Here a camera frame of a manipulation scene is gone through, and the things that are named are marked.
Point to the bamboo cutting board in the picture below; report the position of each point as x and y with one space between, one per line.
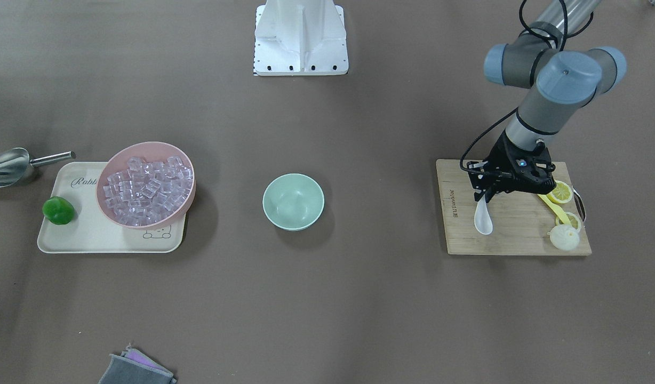
521 222

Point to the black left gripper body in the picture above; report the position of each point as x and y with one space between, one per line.
502 153

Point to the stainless steel ice scoop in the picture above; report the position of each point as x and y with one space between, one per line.
18 167

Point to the green lime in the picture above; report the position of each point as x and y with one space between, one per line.
58 210

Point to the pink bowl of ice cubes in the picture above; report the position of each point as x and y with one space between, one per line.
149 185

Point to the cream rectangular serving tray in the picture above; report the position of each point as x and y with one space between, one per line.
91 231

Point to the grey folded cloth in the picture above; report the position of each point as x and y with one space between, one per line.
134 366

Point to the white ceramic spoon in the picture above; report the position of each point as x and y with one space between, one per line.
482 219

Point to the yellow plastic knife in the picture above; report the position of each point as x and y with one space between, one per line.
555 208

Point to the mint green bowl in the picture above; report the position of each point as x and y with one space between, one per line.
293 201

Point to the lemon slice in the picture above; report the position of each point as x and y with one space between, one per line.
561 194
573 220

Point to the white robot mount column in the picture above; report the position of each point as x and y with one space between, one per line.
300 38

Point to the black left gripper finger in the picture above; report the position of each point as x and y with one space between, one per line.
480 185
490 193

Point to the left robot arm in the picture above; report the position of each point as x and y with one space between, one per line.
559 82

